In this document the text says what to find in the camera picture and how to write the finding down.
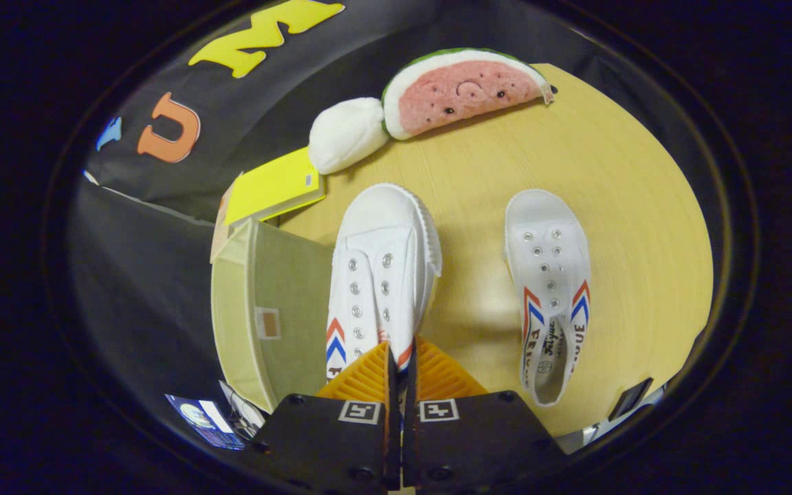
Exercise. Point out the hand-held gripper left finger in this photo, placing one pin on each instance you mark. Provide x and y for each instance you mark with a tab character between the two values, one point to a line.
327	447

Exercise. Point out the watermelon slice plush toy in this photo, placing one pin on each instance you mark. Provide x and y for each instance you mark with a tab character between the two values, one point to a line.
465	89

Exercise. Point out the white canvas shoe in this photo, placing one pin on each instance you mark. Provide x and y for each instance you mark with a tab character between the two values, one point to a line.
382	261
547	261

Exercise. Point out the translucent storage box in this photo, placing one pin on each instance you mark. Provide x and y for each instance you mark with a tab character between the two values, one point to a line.
286	289

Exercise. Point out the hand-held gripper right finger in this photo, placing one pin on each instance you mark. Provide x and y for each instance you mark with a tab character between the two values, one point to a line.
478	440

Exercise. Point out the white plush toy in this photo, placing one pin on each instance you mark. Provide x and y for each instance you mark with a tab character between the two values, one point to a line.
348	134

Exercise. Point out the flat black device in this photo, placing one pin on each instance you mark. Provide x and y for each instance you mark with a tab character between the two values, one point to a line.
630	399

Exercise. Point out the yellow book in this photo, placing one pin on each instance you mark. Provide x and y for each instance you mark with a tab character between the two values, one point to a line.
272	185

